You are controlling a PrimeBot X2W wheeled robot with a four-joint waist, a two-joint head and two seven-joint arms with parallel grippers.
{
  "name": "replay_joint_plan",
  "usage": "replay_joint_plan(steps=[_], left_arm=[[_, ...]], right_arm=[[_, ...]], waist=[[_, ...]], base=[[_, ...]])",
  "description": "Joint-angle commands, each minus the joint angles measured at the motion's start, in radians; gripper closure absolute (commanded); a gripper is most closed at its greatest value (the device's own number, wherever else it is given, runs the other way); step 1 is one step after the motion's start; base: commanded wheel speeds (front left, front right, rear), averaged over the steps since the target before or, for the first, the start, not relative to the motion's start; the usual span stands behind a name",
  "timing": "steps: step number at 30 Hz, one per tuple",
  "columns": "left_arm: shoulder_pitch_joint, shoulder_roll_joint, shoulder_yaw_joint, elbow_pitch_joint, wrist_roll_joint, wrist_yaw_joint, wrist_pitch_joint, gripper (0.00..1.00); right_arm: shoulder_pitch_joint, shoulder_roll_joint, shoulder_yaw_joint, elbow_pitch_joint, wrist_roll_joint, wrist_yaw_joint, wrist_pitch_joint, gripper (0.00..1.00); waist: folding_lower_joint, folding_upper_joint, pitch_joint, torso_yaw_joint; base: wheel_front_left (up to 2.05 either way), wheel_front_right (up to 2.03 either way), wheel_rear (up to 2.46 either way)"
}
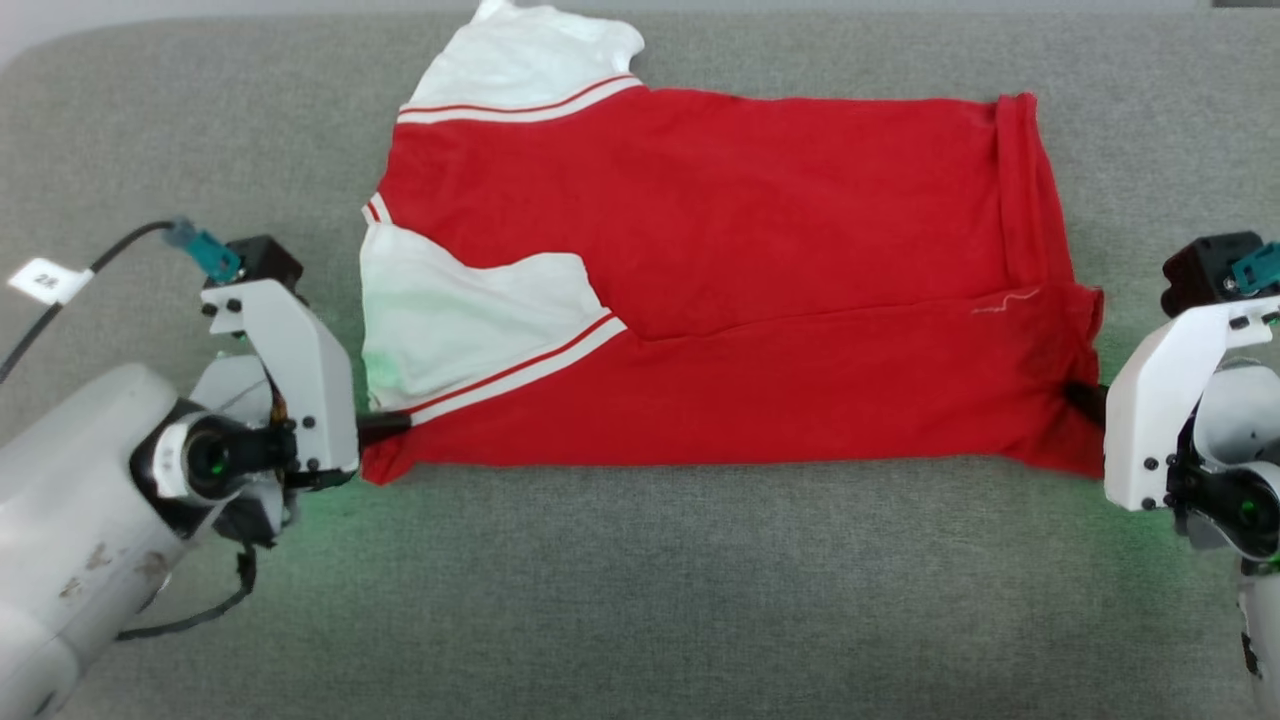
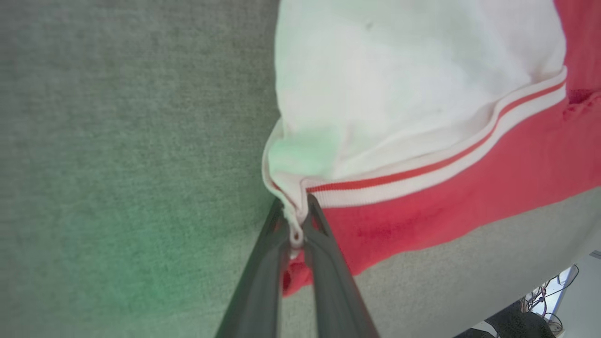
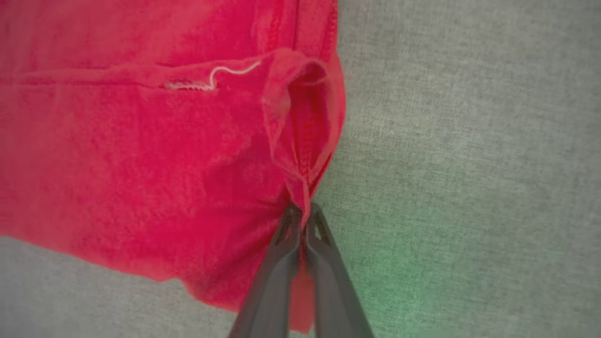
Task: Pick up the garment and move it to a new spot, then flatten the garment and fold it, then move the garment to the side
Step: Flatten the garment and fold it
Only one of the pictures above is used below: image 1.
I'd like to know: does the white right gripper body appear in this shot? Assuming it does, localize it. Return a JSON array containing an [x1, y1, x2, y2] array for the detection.
[[1104, 296, 1280, 563]]

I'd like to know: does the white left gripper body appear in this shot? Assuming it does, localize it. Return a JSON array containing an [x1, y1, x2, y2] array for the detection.
[[185, 279, 360, 548]]

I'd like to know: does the red and white shirt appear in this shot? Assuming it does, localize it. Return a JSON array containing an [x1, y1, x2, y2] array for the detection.
[[358, 0, 1106, 488]]

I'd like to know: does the teal left camera connector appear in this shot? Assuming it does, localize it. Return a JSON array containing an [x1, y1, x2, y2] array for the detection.
[[163, 218, 244, 285]]

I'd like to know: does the teal camera connector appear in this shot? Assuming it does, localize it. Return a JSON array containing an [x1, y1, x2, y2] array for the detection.
[[1231, 242, 1280, 297], [163, 218, 244, 285]]

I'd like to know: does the teal right camera connector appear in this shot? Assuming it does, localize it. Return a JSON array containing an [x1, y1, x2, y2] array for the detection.
[[1231, 242, 1280, 297]]

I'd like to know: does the black camera cable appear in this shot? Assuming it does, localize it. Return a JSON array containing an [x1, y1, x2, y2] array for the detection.
[[0, 221, 177, 387]]

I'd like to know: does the thin black looped cable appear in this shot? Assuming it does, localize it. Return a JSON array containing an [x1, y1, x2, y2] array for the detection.
[[115, 545, 260, 643]]

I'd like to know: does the white cable label tag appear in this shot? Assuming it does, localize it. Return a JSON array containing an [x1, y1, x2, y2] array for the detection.
[[8, 257, 95, 306]]

